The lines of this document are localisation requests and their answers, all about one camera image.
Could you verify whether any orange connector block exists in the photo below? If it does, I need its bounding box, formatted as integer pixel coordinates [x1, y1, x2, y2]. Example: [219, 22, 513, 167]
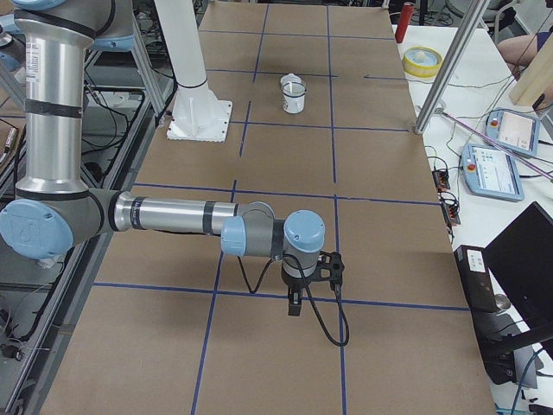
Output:
[432, 168, 450, 192]
[440, 197, 461, 227]

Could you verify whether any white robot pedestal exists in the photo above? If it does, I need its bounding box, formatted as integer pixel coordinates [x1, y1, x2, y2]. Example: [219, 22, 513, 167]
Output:
[155, 0, 232, 143]

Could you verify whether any black box device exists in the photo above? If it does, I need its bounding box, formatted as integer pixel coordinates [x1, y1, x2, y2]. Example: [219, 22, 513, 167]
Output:
[453, 244, 541, 386]

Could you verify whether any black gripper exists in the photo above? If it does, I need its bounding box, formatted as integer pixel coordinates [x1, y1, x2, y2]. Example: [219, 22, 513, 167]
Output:
[283, 276, 307, 316]

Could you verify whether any far teach pendant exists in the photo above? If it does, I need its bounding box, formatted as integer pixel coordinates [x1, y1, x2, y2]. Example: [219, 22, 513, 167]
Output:
[486, 108, 539, 157]

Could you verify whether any red cylinder can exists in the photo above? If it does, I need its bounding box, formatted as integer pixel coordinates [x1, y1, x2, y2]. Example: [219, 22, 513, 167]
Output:
[395, 2, 415, 43]

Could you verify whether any black laptop computer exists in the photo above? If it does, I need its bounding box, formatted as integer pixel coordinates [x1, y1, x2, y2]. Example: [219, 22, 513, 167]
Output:
[482, 201, 553, 347]

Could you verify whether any near teach pendant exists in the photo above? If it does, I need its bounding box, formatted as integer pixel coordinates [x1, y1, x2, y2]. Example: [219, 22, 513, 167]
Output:
[461, 144, 524, 201]

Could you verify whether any person's leg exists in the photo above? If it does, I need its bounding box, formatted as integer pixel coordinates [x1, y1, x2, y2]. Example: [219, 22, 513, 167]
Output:
[497, 32, 550, 78]

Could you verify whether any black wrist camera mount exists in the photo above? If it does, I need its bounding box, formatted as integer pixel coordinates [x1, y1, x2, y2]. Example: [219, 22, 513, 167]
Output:
[313, 251, 345, 291]

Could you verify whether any lower orange connector block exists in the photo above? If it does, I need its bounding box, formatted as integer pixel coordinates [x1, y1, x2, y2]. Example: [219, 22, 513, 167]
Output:
[440, 197, 461, 227]

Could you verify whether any black camera cable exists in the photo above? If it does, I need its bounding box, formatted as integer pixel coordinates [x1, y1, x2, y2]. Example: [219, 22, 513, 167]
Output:
[238, 253, 350, 347]

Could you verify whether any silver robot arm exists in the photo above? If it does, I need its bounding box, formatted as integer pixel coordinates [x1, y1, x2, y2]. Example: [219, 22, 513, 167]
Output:
[1, 1, 325, 316]

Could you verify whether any purple rod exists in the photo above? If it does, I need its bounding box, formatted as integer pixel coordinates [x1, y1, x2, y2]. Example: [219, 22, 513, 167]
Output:
[435, 109, 552, 182]

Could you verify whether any aluminium frame post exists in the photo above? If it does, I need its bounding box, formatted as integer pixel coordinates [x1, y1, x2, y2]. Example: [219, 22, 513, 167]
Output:
[414, 0, 489, 135]

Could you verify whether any teach pendant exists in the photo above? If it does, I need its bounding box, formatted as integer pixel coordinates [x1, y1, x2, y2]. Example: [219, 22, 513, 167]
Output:
[461, 144, 524, 201]
[486, 108, 539, 157]

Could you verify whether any white enamel mug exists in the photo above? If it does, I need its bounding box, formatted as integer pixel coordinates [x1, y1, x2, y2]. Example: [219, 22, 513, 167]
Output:
[280, 73, 306, 114]

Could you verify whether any wooden beam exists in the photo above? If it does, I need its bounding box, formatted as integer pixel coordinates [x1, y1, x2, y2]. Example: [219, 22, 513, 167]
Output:
[509, 29, 552, 110]

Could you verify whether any yellow tape roll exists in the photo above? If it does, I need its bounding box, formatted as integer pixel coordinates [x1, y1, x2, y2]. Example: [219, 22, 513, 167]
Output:
[402, 46, 443, 78]

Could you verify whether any upper orange connector block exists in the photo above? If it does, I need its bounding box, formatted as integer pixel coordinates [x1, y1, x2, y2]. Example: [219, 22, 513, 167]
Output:
[432, 168, 450, 192]

